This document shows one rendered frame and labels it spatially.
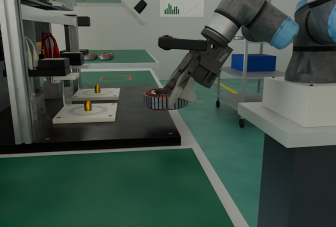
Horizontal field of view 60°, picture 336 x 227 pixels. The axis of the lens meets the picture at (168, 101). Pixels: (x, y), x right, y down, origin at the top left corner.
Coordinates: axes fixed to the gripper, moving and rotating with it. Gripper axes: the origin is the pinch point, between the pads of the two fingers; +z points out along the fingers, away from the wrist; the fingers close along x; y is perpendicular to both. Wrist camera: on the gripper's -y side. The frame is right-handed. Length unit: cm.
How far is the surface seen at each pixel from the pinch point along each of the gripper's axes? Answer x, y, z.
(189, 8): 540, 59, -117
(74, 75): 4.4, -21.6, 7.4
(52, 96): 27.7, -26.1, 22.4
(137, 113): 7.0, -2.6, 8.0
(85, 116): 1.0, -13.9, 14.1
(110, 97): 24.1, -10.1, 11.8
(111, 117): -0.1, -8.7, 10.6
